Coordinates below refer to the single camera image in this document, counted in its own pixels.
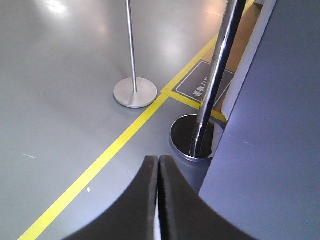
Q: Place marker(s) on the open white fridge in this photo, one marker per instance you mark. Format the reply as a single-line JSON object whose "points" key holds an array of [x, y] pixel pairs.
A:
{"points": [[265, 173]]}

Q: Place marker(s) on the grey floor sign sticker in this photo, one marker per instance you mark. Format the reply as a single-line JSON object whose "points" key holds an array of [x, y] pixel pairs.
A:
{"points": [[194, 84]]}

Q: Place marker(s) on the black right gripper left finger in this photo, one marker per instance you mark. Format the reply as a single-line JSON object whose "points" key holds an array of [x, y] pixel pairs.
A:
{"points": [[132, 215]]}

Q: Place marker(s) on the chrome stanchion post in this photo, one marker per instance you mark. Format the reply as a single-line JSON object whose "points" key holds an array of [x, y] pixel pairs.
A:
{"points": [[192, 135]]}

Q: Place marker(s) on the matte silver pole stand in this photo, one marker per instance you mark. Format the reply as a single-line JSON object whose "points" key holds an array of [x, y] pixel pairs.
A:
{"points": [[134, 92]]}

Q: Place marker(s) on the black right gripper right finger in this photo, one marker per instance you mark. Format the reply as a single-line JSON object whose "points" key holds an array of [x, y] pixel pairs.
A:
{"points": [[183, 214]]}

